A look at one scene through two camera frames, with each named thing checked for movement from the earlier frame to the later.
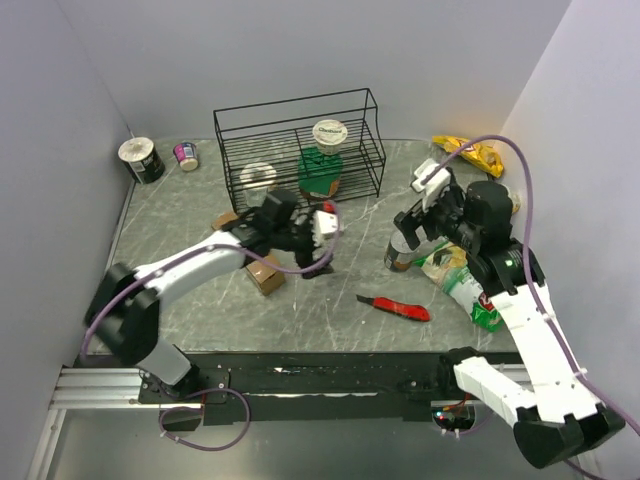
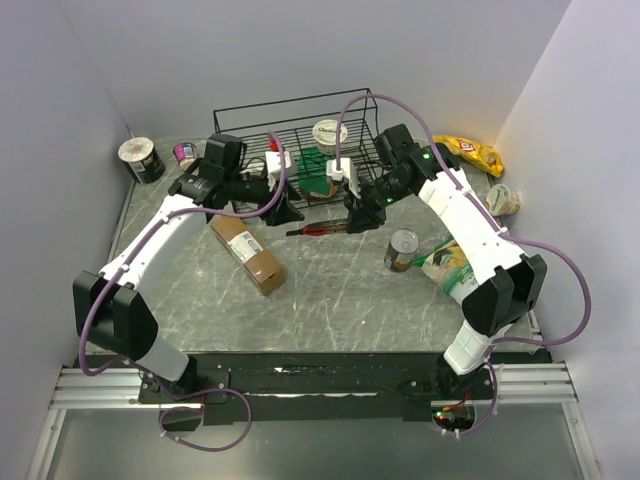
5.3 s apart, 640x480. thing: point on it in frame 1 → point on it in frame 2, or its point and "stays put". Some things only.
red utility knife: (414, 312) → (328, 227)
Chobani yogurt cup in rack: (329, 134) stays put
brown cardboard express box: (267, 280) stays put
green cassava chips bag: (447, 264) stays put
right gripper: (406, 221) → (359, 218)
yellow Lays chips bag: (483, 155) stays put
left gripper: (307, 260) → (284, 211)
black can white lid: (141, 159) stays put
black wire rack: (302, 151) stays put
